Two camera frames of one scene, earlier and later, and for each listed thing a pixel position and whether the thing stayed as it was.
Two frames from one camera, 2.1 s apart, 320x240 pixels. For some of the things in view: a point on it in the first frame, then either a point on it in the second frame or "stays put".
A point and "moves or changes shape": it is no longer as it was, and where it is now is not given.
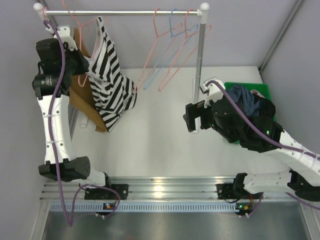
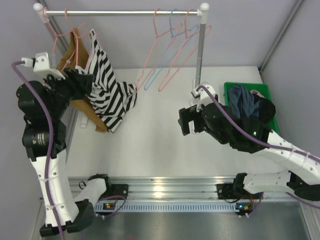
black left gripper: x=78 y=61 to x=66 y=81
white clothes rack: x=42 y=14 stays put
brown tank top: x=81 y=96 stays put
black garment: x=266 y=107 stays put
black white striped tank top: x=113 y=93 moves or changes shape
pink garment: x=254 y=91 stays put
